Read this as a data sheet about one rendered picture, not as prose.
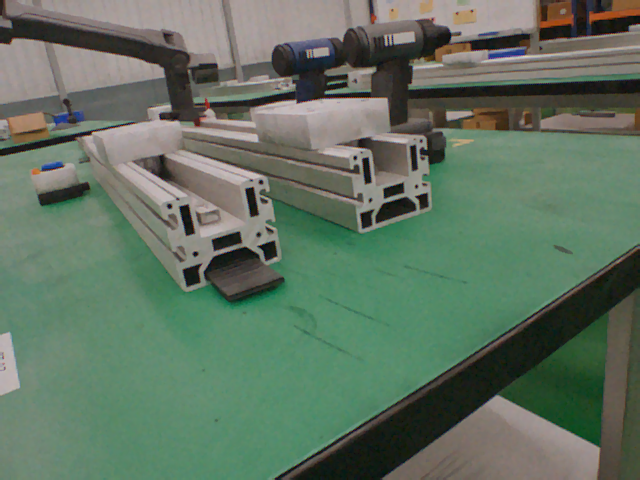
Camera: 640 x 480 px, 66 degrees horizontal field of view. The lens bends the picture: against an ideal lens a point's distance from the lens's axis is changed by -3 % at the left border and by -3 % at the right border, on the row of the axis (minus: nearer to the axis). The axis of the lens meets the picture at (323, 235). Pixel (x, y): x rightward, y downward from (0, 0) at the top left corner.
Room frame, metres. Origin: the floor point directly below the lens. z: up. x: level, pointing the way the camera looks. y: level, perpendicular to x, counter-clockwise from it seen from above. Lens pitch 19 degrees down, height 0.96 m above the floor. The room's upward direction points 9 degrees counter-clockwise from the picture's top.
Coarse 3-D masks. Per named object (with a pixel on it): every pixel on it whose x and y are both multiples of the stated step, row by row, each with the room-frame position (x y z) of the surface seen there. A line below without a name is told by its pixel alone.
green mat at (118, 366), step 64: (448, 128) 1.09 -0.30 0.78; (0, 192) 1.21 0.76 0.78; (448, 192) 0.61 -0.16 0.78; (512, 192) 0.57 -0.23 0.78; (576, 192) 0.53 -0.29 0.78; (0, 256) 0.63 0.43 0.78; (64, 256) 0.59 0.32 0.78; (128, 256) 0.55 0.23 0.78; (320, 256) 0.46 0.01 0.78; (384, 256) 0.43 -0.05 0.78; (448, 256) 0.41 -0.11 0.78; (512, 256) 0.39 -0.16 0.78; (576, 256) 0.37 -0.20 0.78; (0, 320) 0.42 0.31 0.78; (64, 320) 0.40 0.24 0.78; (128, 320) 0.38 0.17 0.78; (192, 320) 0.36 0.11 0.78; (256, 320) 0.34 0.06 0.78; (320, 320) 0.33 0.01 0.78; (384, 320) 0.31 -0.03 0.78; (448, 320) 0.30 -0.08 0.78; (512, 320) 0.29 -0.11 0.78; (64, 384) 0.29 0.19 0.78; (128, 384) 0.28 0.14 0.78; (192, 384) 0.27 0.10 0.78; (256, 384) 0.26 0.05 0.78; (320, 384) 0.25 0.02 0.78; (384, 384) 0.24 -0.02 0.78; (0, 448) 0.23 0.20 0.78; (64, 448) 0.23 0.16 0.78; (128, 448) 0.22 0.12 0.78; (192, 448) 0.21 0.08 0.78; (256, 448) 0.21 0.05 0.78; (320, 448) 0.20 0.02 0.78
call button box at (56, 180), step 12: (60, 168) 0.98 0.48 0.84; (72, 168) 0.97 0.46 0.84; (36, 180) 0.94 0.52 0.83; (48, 180) 0.95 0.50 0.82; (60, 180) 0.96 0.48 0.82; (72, 180) 0.97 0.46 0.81; (36, 192) 0.94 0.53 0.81; (48, 192) 0.95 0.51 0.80; (60, 192) 0.96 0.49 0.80; (72, 192) 0.97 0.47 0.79
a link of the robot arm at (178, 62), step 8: (176, 56) 1.20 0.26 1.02; (192, 56) 1.28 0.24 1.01; (200, 56) 1.28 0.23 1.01; (208, 56) 1.29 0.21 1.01; (176, 64) 1.21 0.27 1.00; (184, 64) 1.22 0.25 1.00; (192, 64) 1.26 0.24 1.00; (200, 64) 1.26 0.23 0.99; (208, 64) 1.27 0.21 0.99; (216, 64) 1.28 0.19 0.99; (176, 72) 1.23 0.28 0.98; (184, 72) 1.23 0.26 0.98; (200, 72) 1.28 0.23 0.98; (208, 72) 1.28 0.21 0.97; (216, 72) 1.29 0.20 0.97; (200, 80) 1.28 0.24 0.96; (208, 80) 1.29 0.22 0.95; (216, 80) 1.30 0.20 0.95
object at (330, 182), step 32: (192, 128) 1.06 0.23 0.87; (224, 128) 1.08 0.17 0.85; (224, 160) 0.92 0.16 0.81; (256, 160) 0.74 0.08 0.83; (288, 160) 0.66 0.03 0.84; (320, 160) 0.56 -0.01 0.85; (352, 160) 0.50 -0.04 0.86; (384, 160) 0.57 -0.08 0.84; (416, 160) 0.54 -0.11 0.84; (288, 192) 0.65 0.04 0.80; (320, 192) 0.59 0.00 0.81; (352, 192) 0.51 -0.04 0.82; (384, 192) 0.55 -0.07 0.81; (416, 192) 0.54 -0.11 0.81; (352, 224) 0.51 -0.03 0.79; (384, 224) 0.52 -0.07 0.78
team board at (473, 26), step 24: (384, 0) 4.48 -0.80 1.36; (408, 0) 4.24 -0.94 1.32; (432, 0) 4.03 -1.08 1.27; (456, 0) 3.84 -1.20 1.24; (480, 0) 3.66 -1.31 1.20; (504, 0) 3.50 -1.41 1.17; (528, 0) 3.35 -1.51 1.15; (456, 24) 3.85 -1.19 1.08; (480, 24) 3.67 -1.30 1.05; (504, 24) 3.51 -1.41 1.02; (528, 24) 3.35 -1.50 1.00
